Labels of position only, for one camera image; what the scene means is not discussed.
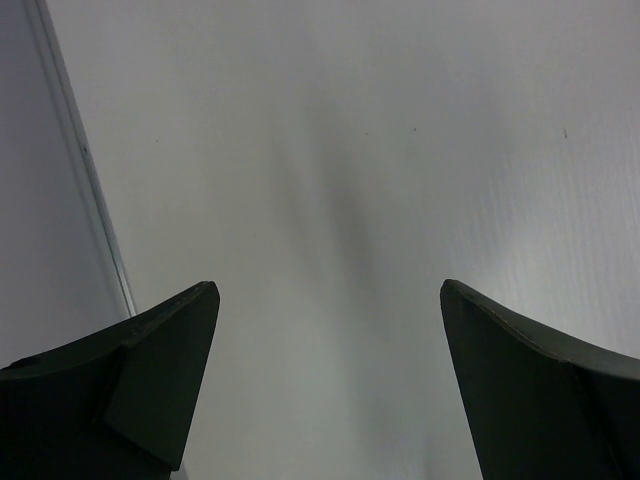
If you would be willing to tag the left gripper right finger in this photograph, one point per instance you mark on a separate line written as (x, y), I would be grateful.
(540, 403)

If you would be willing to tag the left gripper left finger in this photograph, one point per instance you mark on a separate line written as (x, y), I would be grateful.
(116, 404)

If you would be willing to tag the left aluminium frame post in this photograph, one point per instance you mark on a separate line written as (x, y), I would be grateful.
(82, 163)

